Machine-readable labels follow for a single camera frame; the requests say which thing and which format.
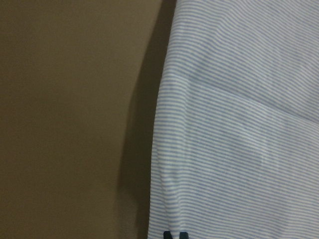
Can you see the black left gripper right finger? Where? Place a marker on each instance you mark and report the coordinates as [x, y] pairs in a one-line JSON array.
[[183, 235]]

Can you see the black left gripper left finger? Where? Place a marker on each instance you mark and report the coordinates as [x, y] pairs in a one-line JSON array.
[[167, 235]]

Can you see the blue striped dress shirt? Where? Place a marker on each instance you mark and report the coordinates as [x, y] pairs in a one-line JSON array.
[[235, 150]]

